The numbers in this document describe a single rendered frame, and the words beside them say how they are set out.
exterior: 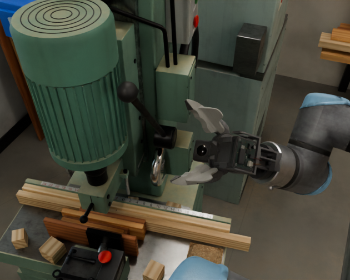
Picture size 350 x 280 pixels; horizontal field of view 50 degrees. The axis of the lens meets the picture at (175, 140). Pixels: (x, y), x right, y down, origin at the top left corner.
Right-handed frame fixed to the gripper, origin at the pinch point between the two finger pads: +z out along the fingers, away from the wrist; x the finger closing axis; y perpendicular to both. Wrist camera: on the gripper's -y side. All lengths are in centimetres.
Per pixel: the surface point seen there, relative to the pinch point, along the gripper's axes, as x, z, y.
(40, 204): 19, 8, -55
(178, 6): -33.0, -3.3, -15.0
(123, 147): 1.5, 1.8, -17.9
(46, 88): -4.2, 21.8, -8.8
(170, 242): 22.1, -21.9, -29.4
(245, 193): 0, -123, -113
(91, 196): 13.5, 1.9, -30.9
